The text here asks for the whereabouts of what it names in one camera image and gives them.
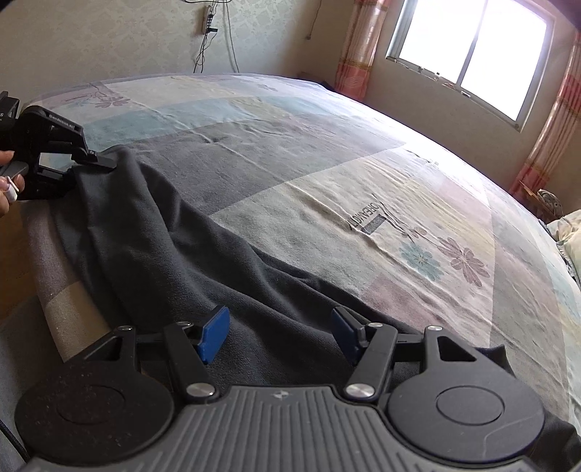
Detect person's left hand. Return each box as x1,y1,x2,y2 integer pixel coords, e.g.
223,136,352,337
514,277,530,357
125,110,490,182
0,151,27,219

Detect pink checked curtain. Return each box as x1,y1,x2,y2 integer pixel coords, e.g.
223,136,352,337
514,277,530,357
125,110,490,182
509,68,581,198
333,0,386,101

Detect black pants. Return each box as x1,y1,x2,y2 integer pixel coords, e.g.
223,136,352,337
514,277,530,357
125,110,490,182
54,147,581,472

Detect window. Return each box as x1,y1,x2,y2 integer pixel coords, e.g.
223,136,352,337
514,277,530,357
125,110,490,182
385,0,557,133

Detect small beige pillow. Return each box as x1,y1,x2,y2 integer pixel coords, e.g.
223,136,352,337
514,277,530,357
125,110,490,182
547,215,581,283

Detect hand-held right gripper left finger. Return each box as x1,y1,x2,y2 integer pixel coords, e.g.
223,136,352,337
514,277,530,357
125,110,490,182
61,305,231,402

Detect black television cable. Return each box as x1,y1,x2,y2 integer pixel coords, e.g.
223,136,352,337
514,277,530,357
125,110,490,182
218,0,241,74

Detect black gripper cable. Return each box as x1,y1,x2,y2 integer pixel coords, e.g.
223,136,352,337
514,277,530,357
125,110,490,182
0,418,25,461

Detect grey patterned object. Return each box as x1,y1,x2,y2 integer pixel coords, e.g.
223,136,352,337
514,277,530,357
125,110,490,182
538,190,564,219

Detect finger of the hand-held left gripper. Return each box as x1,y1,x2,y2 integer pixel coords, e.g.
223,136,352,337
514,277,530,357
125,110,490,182
72,149,117,173

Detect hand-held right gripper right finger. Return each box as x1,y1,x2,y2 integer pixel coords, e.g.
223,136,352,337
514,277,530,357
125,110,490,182
331,306,490,402

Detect wooden nightstand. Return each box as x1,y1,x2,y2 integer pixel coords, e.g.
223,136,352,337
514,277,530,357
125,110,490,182
517,180,564,219

